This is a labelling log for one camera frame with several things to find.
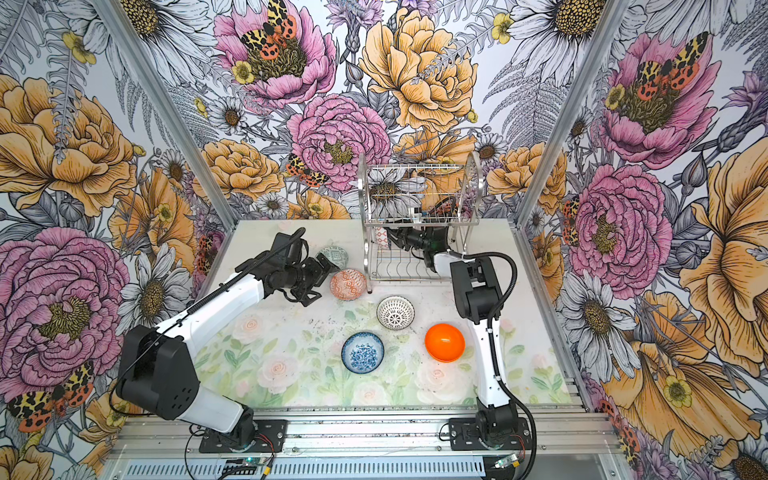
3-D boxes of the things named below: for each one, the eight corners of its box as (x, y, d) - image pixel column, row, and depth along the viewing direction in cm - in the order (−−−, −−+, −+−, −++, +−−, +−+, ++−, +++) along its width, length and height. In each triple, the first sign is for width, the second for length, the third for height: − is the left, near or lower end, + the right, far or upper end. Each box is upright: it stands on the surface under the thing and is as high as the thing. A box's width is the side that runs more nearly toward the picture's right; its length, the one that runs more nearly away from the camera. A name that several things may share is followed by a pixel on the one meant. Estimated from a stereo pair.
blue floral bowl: (341, 374, 85) (339, 369, 82) (345, 338, 92) (343, 332, 89) (384, 374, 86) (383, 369, 82) (384, 338, 92) (384, 332, 89)
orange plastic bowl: (426, 365, 87) (428, 358, 83) (424, 330, 94) (425, 322, 90) (463, 365, 87) (467, 358, 83) (458, 330, 94) (461, 323, 90)
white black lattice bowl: (392, 337, 93) (392, 330, 89) (373, 314, 98) (373, 306, 94) (418, 318, 97) (419, 310, 93) (398, 297, 102) (399, 289, 98)
